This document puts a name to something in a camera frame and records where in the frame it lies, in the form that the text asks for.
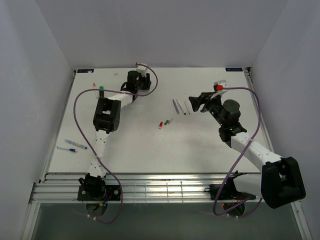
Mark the purple highlighter pen body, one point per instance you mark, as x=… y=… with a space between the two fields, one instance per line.
x=176 y=106

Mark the green black highlighter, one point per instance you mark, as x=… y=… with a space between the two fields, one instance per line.
x=101 y=91

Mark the blue label sticker left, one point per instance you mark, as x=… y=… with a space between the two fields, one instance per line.
x=85 y=71

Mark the blue ballpoint pen lower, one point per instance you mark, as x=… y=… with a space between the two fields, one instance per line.
x=67 y=149

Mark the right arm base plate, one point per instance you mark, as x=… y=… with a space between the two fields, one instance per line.
x=229 y=192

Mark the orange capped white marker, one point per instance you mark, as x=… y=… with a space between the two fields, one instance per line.
x=96 y=91

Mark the blue label sticker right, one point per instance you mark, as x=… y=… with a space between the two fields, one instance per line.
x=233 y=69

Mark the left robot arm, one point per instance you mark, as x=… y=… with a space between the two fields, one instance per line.
x=107 y=114

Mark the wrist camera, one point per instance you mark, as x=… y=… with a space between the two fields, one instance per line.
x=220 y=87
x=141 y=68

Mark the blue label sticker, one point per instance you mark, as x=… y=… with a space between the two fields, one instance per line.
x=85 y=71
x=233 y=69

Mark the blue ballpoint pen upper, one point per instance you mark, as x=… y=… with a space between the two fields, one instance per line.
x=75 y=144

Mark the aluminium rail frame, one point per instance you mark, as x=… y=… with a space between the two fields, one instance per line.
x=163 y=173

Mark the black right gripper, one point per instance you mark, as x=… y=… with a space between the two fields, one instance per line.
x=206 y=98

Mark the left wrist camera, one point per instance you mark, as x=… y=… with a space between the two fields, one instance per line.
x=141 y=68

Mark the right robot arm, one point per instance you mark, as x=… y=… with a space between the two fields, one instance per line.
x=279 y=182

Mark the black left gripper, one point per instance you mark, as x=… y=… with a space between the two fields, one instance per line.
x=146 y=80

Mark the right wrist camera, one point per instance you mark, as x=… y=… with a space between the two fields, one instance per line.
x=220 y=87

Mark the blue ballpoint pen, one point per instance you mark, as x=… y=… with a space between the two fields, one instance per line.
x=75 y=144
x=67 y=149

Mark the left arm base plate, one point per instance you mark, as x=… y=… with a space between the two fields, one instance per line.
x=111 y=192

